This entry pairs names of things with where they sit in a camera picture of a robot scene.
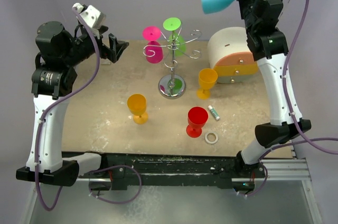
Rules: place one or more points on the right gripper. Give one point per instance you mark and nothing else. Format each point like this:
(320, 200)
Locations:
(242, 1)

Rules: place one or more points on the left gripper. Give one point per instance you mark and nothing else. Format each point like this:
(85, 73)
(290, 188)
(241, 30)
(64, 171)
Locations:
(115, 47)

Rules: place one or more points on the pink plastic wine glass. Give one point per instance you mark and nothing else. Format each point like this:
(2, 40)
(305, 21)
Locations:
(153, 51)

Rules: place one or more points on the orange wine glass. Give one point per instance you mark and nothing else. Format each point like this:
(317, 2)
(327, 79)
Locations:
(137, 106)
(207, 79)

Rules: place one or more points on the green plastic wine glass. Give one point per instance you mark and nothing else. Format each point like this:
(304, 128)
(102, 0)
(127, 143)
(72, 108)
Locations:
(173, 25)

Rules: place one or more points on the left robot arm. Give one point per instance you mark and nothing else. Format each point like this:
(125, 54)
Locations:
(55, 73)

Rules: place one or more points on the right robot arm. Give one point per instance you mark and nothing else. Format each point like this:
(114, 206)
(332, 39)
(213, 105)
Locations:
(269, 48)

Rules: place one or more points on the chrome wine glass rack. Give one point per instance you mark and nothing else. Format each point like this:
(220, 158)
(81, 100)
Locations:
(173, 86)

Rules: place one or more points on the red plastic wine glass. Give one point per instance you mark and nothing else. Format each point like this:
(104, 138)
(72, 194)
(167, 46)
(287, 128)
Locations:
(196, 117)

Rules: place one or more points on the white round drawer box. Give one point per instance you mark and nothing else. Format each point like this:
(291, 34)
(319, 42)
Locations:
(230, 56)

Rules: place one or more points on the white green glue stick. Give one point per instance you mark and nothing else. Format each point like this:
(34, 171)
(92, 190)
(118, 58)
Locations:
(214, 113)

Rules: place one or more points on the white tape roll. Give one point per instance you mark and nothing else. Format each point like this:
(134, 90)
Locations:
(211, 137)

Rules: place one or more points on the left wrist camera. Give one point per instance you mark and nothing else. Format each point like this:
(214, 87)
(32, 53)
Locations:
(93, 17)

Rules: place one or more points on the black base frame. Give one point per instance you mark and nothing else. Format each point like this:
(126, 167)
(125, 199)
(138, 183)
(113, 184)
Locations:
(222, 172)

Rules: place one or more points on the aluminium rail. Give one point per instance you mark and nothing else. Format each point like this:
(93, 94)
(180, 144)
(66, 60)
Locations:
(287, 169)

